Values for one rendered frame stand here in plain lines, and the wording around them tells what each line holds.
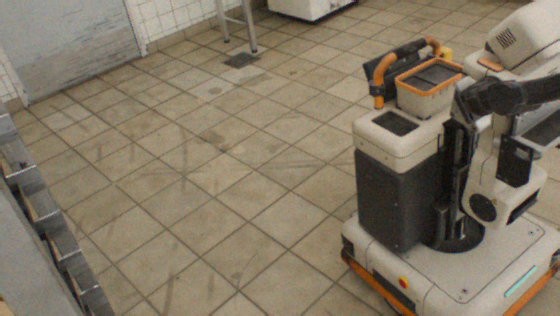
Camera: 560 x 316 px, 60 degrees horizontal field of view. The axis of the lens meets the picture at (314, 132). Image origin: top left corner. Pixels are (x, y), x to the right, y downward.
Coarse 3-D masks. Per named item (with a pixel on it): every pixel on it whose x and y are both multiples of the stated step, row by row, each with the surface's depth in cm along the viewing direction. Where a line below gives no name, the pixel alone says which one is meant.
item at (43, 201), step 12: (0, 108) 66; (12, 120) 69; (12, 144) 69; (24, 144) 70; (12, 156) 70; (24, 156) 71; (12, 168) 70; (48, 192) 75; (36, 204) 75; (48, 204) 76; (60, 240) 79; (72, 240) 81; (60, 252) 80; (84, 276) 85; (84, 288) 86; (108, 300) 90; (96, 312) 89; (108, 312) 91
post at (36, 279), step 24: (0, 192) 27; (0, 216) 27; (24, 216) 31; (0, 240) 28; (24, 240) 29; (0, 264) 29; (24, 264) 30; (48, 264) 31; (0, 288) 29; (24, 288) 30; (48, 288) 31; (24, 312) 31; (48, 312) 32; (72, 312) 33
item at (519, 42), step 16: (544, 0) 124; (512, 16) 122; (528, 16) 119; (544, 16) 121; (496, 32) 127; (512, 32) 123; (528, 32) 119; (544, 32) 119; (496, 48) 129; (512, 48) 125; (528, 48) 121; (544, 48) 119; (512, 64) 127; (528, 64) 123
